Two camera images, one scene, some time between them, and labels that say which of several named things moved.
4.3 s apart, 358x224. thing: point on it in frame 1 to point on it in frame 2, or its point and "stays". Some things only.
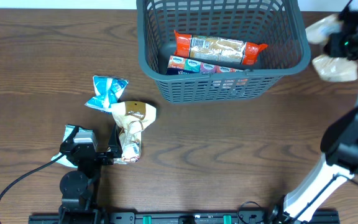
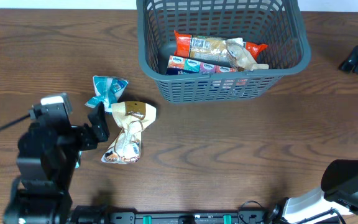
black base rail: [211, 217] stays
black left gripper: [107, 158] to [96, 117]
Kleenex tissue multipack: [181, 66] stays
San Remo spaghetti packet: [214, 49] stays
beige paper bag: [330, 68] to [236, 48]
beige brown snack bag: [132, 117] stays
